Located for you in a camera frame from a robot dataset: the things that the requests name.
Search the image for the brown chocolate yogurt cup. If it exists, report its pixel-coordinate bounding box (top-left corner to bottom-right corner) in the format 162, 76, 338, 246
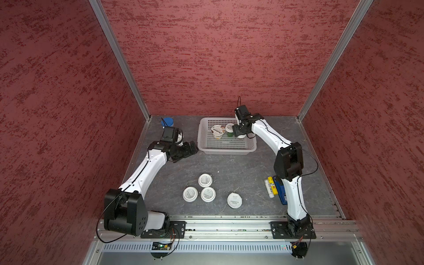
211, 125, 226, 139

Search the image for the white yogurt cup front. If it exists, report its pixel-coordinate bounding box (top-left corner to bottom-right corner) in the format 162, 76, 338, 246
227, 193, 242, 209

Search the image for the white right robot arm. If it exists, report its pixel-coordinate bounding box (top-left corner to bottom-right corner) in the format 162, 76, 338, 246
233, 109, 311, 237

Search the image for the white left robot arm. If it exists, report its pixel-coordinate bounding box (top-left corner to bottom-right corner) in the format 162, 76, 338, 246
102, 141, 199, 236

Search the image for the white perforated plastic basket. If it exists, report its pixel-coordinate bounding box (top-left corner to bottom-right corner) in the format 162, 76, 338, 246
197, 117, 257, 155

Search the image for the yellow glue stick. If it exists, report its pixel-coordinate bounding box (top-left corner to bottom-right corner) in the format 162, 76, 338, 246
267, 177, 278, 195

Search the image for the white glue stick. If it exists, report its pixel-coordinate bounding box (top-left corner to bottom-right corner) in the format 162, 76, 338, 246
264, 180, 274, 198

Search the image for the left green circuit board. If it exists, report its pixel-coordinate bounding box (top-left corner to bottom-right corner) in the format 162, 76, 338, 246
152, 242, 173, 251

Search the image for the right black connector board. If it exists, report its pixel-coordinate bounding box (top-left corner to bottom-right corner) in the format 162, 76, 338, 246
291, 242, 309, 259

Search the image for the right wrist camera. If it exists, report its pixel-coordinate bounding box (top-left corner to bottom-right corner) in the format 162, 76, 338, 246
235, 105, 251, 124

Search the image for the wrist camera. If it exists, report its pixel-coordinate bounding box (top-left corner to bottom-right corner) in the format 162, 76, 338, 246
160, 127, 183, 146
235, 105, 251, 124

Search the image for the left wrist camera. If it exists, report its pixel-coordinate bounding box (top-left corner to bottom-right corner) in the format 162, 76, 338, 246
160, 127, 183, 146

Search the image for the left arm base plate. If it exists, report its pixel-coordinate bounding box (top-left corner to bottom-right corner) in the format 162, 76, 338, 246
140, 221, 187, 240

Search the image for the aluminium front rail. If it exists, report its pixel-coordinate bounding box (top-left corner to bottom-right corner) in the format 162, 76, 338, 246
94, 216, 363, 242

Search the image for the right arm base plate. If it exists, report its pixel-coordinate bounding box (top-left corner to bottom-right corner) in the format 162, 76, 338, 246
270, 221, 316, 240

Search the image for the left aluminium corner post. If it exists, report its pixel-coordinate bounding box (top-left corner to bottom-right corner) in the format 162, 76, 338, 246
89, 0, 151, 122

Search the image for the aluminium corner post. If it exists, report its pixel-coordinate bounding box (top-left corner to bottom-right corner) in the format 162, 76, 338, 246
297, 0, 373, 123
89, 0, 151, 122

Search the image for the right aluminium corner post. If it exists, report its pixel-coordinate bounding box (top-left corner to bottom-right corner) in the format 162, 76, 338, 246
297, 0, 373, 123

